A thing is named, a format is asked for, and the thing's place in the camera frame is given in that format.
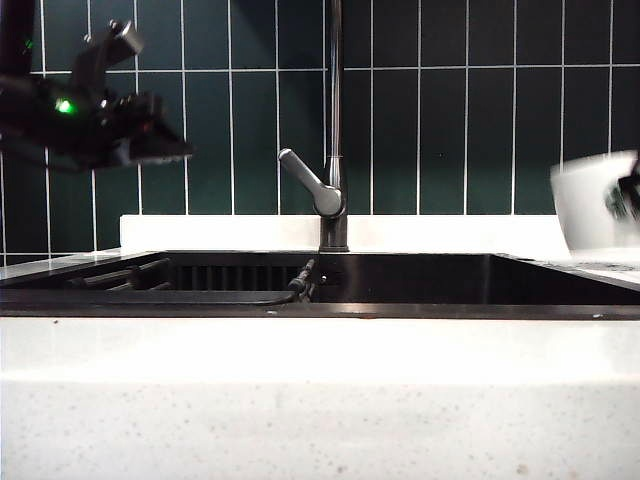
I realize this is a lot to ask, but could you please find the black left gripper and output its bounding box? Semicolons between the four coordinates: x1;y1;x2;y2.
29;74;196;172

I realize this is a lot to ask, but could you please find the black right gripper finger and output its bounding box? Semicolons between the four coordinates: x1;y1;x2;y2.
615;158;640;203

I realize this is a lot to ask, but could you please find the white Starbucks logo mug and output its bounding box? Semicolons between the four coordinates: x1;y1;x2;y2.
549;149;640;257

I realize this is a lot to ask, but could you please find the grey metal faucet lever handle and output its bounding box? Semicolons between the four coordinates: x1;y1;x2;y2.
277;147;344;217

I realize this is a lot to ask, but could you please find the black sink drain rack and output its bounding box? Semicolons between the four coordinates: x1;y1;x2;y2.
0;256;327;306

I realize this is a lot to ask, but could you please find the grey metal faucet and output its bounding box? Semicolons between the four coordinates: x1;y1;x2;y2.
317;0;350;253

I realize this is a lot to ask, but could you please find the black kitchen sink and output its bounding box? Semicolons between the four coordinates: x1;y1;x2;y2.
0;248;640;321

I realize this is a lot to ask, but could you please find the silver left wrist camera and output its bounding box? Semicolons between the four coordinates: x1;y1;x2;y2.
73;18;147;96

